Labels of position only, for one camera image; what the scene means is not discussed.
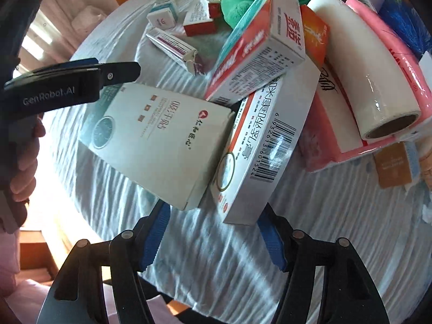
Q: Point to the red white teal toothpaste box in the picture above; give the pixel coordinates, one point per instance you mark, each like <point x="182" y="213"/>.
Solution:
<point x="256" y="50"/>

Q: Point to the pink white tissue pack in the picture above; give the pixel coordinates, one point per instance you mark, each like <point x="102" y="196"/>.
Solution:
<point x="347" y="131"/>

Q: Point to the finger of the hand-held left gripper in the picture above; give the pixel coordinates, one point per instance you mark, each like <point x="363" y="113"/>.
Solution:
<point x="82" y="64"/>
<point x="125" y="71"/>

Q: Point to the white box teal circle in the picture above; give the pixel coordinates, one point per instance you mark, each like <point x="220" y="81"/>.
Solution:
<point x="162" y="141"/>

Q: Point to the person's left hand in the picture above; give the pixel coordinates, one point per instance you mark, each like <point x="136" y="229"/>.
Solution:
<point x="25" y="162"/>

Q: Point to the orange box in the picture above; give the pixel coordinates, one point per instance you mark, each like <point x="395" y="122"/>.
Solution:
<point x="315" y="33"/>

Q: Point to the small white teal box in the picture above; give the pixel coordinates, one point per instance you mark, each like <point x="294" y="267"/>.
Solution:
<point x="162" y="15"/>

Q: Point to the red white small box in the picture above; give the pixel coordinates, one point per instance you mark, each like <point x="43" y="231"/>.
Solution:
<point x="199" y="23"/>
<point x="211" y="3"/>

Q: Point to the white box large barcode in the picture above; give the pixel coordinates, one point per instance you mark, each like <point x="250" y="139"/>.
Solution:
<point x="263" y="148"/>

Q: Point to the torn purple white box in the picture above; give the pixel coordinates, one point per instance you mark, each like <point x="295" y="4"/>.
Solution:
<point x="172" y="45"/>

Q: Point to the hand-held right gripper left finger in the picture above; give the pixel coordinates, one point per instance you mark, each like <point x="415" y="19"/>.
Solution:
<point x="153" y="239"/>

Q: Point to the white striped tablecloth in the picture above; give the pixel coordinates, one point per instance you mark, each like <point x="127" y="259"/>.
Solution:
<point x="219" y="276"/>

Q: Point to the white plastic roll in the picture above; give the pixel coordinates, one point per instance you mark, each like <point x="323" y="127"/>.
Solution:
<point x="364" y="67"/>

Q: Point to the blue fluffy duster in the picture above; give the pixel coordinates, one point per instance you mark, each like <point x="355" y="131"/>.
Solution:
<point x="401" y="20"/>

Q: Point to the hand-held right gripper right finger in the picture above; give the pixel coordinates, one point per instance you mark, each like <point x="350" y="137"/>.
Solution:
<point x="271" y="239"/>

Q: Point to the brown blue small box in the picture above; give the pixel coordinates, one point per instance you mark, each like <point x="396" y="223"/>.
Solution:
<point x="393" y="165"/>

